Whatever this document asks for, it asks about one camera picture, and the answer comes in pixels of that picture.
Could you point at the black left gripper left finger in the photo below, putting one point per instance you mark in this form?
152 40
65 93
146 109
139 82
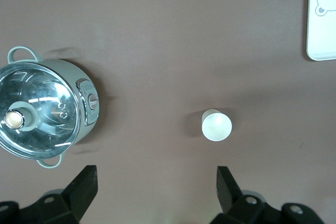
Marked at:
84 184

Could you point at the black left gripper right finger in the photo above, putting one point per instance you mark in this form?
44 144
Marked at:
227 190

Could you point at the white plastic cup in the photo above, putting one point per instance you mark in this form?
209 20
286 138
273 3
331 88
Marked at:
216 125

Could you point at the cream bear print tray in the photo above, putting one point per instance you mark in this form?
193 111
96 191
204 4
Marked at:
323 32

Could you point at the grey-green electric pot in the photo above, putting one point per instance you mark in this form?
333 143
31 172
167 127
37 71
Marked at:
81 98

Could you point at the glass pot lid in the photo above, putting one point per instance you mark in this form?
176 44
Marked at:
42 103

